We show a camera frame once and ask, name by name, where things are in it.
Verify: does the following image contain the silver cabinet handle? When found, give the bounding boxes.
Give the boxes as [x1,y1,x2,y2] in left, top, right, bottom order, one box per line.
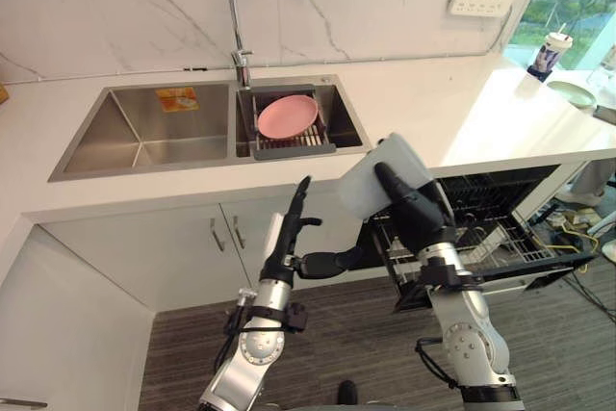
[209,218,226,253]
[230,215,247,251]

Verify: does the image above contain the white wall cable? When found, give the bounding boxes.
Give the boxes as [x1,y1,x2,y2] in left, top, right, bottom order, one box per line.
[0,9,512,84]

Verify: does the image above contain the black floor cables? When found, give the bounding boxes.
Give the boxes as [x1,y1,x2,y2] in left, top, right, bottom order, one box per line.
[570,270,616,323]

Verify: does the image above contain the grey sink drain rack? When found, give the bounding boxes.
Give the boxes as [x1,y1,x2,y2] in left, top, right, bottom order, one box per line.
[248,86,337,161]

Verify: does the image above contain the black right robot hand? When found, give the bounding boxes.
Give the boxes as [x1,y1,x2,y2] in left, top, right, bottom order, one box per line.
[373,162,456,254]

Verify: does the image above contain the dark robot foot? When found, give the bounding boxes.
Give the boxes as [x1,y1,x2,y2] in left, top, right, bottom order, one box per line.
[336,379,360,406]

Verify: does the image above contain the black wire dishwasher rack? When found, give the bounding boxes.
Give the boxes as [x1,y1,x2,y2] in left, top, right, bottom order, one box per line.
[379,211,552,287]

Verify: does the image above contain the pale green plate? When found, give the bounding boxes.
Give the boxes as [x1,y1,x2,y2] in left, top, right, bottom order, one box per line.
[547,80,598,108]

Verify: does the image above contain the yellow floor cable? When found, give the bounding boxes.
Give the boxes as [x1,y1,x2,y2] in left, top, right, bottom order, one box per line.
[557,220,603,273]

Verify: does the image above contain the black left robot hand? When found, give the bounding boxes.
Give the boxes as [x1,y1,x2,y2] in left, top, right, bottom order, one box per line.
[259,174,363,285]

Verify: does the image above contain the stainless steel double sink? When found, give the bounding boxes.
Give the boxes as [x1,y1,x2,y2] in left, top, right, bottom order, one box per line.
[46,74,379,184]

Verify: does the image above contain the takeaway drink cup with straw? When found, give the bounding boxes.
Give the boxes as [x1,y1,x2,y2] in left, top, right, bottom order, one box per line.
[526,23,574,83]

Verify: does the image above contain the window with green view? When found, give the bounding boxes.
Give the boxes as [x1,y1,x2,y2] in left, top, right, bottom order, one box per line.
[509,0,616,71]

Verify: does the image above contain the white translucent plastic cup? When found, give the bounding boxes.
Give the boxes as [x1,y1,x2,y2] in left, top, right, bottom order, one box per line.
[336,132,432,219]

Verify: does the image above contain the pink plate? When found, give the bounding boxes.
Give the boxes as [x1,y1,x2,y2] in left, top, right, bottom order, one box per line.
[257,95,320,139]

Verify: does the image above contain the white cabinet door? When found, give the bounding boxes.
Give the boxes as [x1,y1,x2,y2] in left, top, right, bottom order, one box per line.
[36,202,244,312]
[218,187,362,290]

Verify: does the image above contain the white dish in rack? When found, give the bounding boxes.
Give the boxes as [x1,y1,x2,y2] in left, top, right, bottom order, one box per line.
[460,227,507,262]

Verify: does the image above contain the chrome gooseneck faucet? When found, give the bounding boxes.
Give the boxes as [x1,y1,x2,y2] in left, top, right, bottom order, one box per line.
[229,0,309,90]

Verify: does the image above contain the black open dishwasher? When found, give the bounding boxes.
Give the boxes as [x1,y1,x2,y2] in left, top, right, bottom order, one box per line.
[355,164,601,314]

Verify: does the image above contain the silver bar handle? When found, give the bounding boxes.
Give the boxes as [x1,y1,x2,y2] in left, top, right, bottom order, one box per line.
[0,398,49,411]

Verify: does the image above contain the white power strip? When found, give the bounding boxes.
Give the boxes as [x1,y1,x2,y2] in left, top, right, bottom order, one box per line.
[449,0,515,17]

